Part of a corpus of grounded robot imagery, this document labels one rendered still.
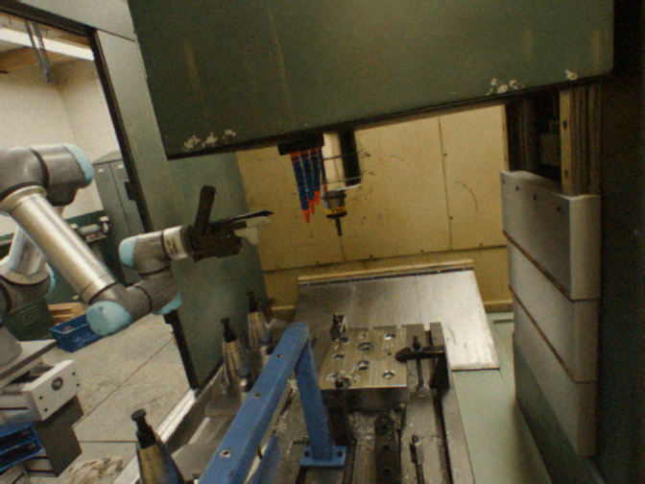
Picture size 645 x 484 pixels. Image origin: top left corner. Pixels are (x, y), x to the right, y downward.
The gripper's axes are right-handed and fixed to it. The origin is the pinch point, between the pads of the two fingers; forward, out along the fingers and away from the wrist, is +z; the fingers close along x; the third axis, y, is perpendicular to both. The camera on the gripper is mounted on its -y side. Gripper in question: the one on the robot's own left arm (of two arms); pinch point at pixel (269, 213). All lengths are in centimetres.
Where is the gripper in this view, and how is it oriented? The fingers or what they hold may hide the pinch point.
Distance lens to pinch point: 94.7
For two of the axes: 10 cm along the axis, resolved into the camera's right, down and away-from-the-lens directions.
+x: 0.8, 2.4, -9.7
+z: 9.8, -2.2, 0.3
